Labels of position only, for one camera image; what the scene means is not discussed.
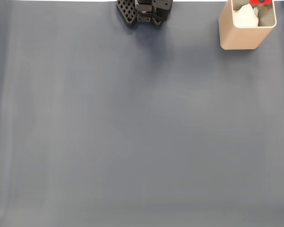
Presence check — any beige box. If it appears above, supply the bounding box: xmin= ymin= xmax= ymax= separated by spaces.
xmin=218 ymin=0 xmax=277 ymax=51

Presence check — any white crumpled paper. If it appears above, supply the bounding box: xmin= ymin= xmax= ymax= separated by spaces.
xmin=233 ymin=4 xmax=260 ymax=28

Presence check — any grey table mat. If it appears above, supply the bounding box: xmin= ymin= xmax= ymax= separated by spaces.
xmin=0 ymin=1 xmax=284 ymax=227

